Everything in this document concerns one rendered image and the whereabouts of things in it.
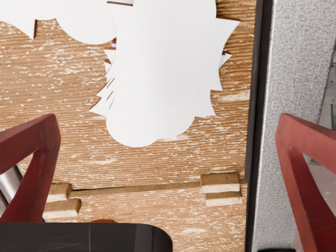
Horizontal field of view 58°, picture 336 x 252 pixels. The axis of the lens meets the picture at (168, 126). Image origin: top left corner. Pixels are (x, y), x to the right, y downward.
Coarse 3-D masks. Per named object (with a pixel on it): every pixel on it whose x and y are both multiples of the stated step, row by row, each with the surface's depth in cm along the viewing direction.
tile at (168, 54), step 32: (160, 0) 28; (192, 0) 28; (128, 32) 29; (160, 32) 29; (192, 32) 29; (224, 32) 29; (128, 64) 31; (160, 64) 31; (192, 64) 31; (160, 96) 33; (192, 96) 33
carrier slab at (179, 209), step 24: (72, 192) 52; (96, 192) 51; (120, 192) 50; (144, 192) 50; (168, 192) 50; (192, 192) 50; (72, 216) 54; (96, 216) 54; (120, 216) 54; (144, 216) 53; (168, 216) 53; (192, 216) 53; (216, 216) 53; (240, 216) 53; (192, 240) 57; (216, 240) 57; (240, 240) 57
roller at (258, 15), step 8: (256, 8) 35; (256, 16) 36; (256, 24) 37; (256, 32) 37; (256, 40) 38; (256, 48) 38; (256, 56) 39; (256, 64) 40; (256, 72) 41; (256, 80) 42; (256, 88) 43; (248, 120) 44; (248, 128) 45; (248, 136) 46; (248, 144) 47; (248, 152) 48; (248, 160) 49; (248, 168) 50; (248, 176) 51; (248, 184) 52; (248, 192) 53; (248, 200) 55
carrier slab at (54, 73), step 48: (240, 0) 33; (0, 48) 36; (48, 48) 36; (96, 48) 36; (240, 48) 36; (0, 96) 40; (48, 96) 40; (96, 96) 40; (240, 96) 40; (96, 144) 44; (192, 144) 44; (240, 144) 44
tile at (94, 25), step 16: (48, 0) 31; (64, 0) 31; (80, 0) 32; (96, 0) 32; (112, 0) 32; (128, 0) 32; (64, 16) 32; (80, 16) 32; (96, 16) 33; (80, 32) 33; (96, 32) 34; (112, 32) 34
